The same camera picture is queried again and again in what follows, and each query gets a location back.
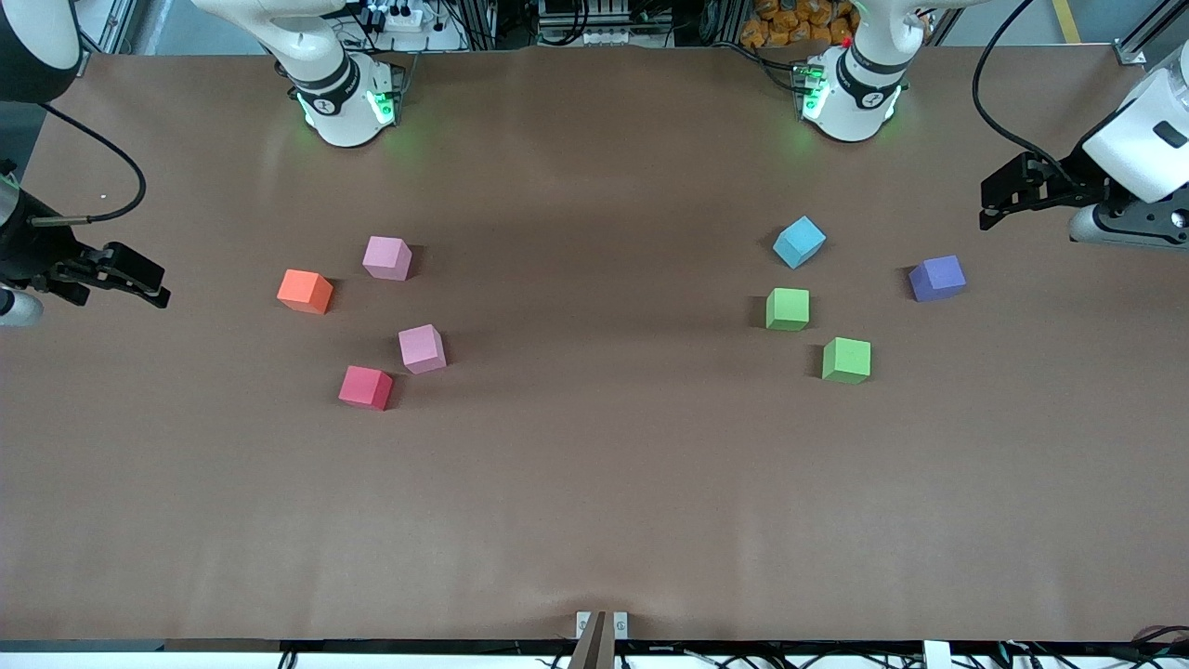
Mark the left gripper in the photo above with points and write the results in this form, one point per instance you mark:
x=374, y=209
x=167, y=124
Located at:
x=1080, y=179

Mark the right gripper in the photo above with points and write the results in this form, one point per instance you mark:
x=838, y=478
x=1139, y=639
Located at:
x=28, y=249

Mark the purple foam cube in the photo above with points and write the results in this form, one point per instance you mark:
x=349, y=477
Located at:
x=938, y=279

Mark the orange foam cube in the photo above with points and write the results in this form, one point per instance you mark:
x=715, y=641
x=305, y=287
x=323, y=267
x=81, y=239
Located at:
x=305, y=293

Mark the green foam cube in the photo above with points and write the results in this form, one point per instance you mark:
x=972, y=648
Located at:
x=846, y=361
x=788, y=310

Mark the red foam cube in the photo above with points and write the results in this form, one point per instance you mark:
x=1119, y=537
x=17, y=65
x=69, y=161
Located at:
x=364, y=388

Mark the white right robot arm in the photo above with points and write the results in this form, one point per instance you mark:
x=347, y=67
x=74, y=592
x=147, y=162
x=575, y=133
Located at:
x=339, y=102

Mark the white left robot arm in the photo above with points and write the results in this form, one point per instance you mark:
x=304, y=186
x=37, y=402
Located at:
x=850, y=107

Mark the blue foam cube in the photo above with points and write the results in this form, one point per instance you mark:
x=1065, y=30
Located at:
x=799, y=243

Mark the pink foam cube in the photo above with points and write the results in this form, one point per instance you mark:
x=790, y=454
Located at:
x=423, y=350
x=385, y=260

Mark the bag of orange snacks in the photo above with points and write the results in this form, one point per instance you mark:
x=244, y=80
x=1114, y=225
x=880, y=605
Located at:
x=790, y=23

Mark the white power strip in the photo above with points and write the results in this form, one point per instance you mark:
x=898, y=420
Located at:
x=404, y=17

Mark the white equipment rack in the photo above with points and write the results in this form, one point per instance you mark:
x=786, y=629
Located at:
x=594, y=32

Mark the aluminium frame profile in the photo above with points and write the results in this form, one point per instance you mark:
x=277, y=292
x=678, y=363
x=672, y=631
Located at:
x=1129, y=54

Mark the grey metal frame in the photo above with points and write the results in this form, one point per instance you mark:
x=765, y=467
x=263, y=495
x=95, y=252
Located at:
x=116, y=23

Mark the silver metal bracket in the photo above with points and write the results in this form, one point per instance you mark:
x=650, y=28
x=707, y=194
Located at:
x=582, y=623

